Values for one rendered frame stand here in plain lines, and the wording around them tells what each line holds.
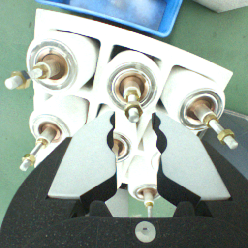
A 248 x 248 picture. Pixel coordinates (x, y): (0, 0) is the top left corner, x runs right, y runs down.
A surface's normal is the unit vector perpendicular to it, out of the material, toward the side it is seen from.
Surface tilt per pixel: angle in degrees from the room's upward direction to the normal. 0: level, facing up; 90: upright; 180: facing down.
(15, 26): 0
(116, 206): 90
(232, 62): 0
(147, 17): 0
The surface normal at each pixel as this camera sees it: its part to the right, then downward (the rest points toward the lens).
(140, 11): -0.02, 0.52
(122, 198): 0.28, -0.82
